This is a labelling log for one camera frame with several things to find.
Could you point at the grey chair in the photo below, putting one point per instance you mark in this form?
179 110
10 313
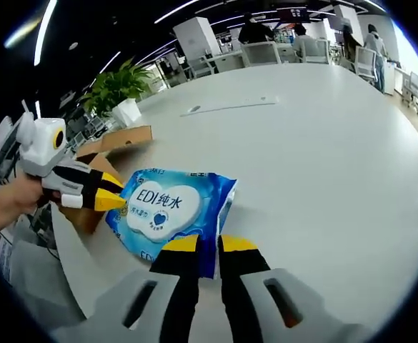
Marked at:
62 278

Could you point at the brown cardboard shoe box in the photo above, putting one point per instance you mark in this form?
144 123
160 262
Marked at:
130 137

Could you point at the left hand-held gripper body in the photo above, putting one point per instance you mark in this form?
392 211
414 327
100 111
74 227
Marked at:
39 146

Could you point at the white table power strip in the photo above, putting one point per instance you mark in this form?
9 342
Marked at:
230 105

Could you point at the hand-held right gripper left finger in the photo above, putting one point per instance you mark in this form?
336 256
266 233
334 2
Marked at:
148 303

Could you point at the white office chair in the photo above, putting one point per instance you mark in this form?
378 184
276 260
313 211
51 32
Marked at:
203 68
319 50
262 53

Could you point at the blue soft wet wipes pack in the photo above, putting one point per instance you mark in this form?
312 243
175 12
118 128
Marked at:
169 207

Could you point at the green plant in white pot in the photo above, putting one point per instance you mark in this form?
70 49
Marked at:
119 89

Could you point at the person's left hand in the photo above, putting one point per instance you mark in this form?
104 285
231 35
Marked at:
12 200

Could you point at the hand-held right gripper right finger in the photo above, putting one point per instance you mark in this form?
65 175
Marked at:
251 296

